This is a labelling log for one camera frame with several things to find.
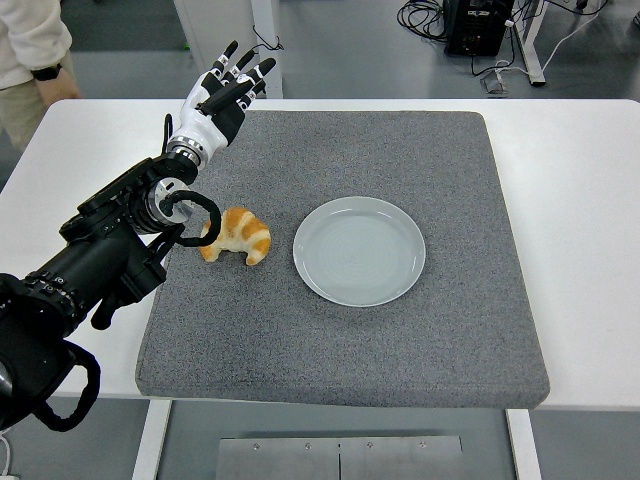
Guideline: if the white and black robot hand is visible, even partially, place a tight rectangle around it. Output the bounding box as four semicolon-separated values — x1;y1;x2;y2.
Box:
169;40;277;154

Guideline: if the person's hand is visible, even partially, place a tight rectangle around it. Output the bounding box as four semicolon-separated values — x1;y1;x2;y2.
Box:
36;68;83;102

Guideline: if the golden croissant bread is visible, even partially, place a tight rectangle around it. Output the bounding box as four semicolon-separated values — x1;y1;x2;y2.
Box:
198;206;273;267

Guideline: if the pale grey round plate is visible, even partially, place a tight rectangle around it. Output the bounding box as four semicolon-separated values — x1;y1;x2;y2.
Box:
292;195;427;308

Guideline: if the black wristwatch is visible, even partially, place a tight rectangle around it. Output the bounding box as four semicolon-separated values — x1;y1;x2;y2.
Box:
29;62;65;82

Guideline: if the person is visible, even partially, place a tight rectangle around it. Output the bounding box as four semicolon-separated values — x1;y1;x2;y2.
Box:
0;0;84;151

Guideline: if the grey felt mat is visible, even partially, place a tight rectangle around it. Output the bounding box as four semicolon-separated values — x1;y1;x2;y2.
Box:
134;109;551;410

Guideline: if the black computer tower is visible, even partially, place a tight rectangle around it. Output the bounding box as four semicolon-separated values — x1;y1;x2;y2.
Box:
443;0;516;57

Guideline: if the white table leg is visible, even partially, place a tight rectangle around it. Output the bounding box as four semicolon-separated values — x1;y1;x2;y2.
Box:
131;399;173;480
504;408;544;480

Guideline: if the white desk leg with foot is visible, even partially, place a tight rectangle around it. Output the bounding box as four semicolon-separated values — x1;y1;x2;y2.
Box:
514;0;547;87

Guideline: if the white desk frame panel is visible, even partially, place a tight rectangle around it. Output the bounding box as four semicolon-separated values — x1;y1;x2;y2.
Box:
174;0;285;100

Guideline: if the thin black hanging cable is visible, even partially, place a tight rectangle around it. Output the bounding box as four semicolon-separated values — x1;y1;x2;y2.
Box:
249;22;285;55

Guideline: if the black cable coil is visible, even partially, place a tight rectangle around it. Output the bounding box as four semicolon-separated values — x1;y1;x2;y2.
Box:
397;0;451;42

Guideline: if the clear plastic floor bracket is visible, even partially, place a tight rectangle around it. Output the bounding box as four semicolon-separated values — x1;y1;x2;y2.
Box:
480;68;510;96

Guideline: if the white cable by table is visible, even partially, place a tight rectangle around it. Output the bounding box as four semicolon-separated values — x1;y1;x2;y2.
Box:
0;429;17;480

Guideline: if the long white floor cable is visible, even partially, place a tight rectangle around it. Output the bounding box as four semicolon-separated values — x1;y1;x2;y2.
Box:
494;0;611;81

